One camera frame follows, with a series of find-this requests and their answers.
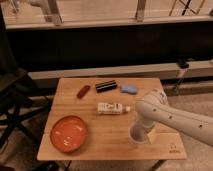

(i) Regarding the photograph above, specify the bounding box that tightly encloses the translucent yellowish gripper finger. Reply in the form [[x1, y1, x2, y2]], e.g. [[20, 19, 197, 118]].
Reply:
[[147, 129, 156, 144]]

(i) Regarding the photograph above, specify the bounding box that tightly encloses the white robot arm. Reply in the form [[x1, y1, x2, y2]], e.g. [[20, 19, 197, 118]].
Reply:
[[135, 89, 213, 147]]

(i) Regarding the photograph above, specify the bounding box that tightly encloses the orange ceramic bowl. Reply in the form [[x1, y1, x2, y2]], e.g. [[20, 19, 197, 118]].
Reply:
[[50, 115, 88, 153]]

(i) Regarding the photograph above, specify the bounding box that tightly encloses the white labelled plastic bottle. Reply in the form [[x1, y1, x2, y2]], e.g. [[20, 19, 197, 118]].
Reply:
[[97, 102, 131, 115]]

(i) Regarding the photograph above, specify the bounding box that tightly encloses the blue sponge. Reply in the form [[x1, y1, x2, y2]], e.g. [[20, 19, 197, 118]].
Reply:
[[121, 84, 138, 94]]

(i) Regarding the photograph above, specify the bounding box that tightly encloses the wooden folding table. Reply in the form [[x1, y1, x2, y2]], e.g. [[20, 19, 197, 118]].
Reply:
[[37, 78, 186, 161]]

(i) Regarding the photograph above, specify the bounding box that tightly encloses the black rectangular box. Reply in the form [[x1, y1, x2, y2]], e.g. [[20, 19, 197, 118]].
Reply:
[[95, 80, 117, 93]]

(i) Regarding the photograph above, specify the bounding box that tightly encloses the red oblong object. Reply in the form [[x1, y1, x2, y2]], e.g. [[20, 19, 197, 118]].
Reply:
[[77, 85, 90, 99]]

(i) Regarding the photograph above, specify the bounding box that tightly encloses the black chair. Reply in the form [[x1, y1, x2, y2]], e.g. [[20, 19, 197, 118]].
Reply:
[[0, 10, 51, 149]]

